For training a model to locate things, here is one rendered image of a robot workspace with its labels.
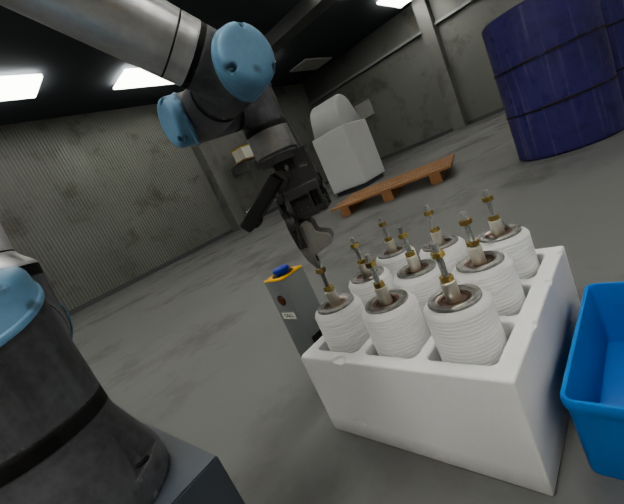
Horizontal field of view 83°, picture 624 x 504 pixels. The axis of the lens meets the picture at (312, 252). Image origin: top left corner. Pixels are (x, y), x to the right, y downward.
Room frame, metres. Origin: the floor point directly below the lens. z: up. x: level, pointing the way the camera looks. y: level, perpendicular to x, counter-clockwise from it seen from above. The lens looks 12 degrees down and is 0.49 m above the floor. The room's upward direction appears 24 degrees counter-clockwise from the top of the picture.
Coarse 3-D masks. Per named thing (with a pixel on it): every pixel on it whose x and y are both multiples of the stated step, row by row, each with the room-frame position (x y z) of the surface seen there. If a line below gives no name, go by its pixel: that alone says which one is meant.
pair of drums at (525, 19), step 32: (544, 0) 1.95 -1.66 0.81; (576, 0) 1.91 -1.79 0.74; (608, 0) 2.23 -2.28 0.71; (512, 32) 2.07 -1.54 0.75; (544, 32) 1.97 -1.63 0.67; (576, 32) 1.92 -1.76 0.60; (608, 32) 2.24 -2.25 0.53; (512, 64) 2.12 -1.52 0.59; (544, 64) 1.99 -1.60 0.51; (576, 64) 1.92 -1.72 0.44; (608, 64) 1.93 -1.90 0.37; (512, 96) 2.18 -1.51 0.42; (544, 96) 2.02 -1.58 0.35; (576, 96) 1.94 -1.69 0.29; (608, 96) 1.92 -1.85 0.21; (512, 128) 2.28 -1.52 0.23; (544, 128) 2.05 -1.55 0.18; (576, 128) 1.95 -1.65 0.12; (608, 128) 1.91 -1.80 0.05
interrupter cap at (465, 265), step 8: (488, 256) 0.55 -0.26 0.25; (496, 256) 0.53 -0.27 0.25; (504, 256) 0.52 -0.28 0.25; (456, 264) 0.56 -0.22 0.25; (464, 264) 0.55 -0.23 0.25; (472, 264) 0.55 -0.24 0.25; (488, 264) 0.51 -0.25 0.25; (496, 264) 0.51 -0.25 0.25; (464, 272) 0.53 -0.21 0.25; (472, 272) 0.52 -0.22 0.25
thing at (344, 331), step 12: (360, 300) 0.62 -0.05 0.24; (336, 312) 0.60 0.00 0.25; (348, 312) 0.59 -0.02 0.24; (360, 312) 0.61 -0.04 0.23; (324, 324) 0.61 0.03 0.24; (336, 324) 0.59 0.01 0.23; (348, 324) 0.59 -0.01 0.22; (360, 324) 0.60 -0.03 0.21; (324, 336) 0.62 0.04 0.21; (336, 336) 0.60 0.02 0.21; (348, 336) 0.59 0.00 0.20; (360, 336) 0.59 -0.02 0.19; (336, 348) 0.60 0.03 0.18; (348, 348) 0.59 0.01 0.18
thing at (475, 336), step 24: (480, 288) 0.46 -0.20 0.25; (432, 312) 0.45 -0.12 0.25; (456, 312) 0.43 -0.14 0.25; (480, 312) 0.42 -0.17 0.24; (432, 336) 0.47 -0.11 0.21; (456, 336) 0.43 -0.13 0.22; (480, 336) 0.42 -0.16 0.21; (504, 336) 0.43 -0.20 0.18; (456, 360) 0.43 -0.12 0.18; (480, 360) 0.42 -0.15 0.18
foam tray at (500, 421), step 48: (528, 288) 0.54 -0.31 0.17; (528, 336) 0.42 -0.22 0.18; (336, 384) 0.59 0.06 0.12; (384, 384) 0.50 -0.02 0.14; (432, 384) 0.44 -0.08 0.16; (480, 384) 0.39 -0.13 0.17; (528, 384) 0.38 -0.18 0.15; (384, 432) 0.54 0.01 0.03; (432, 432) 0.46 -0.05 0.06; (480, 432) 0.40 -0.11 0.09; (528, 432) 0.36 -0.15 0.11; (528, 480) 0.37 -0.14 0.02
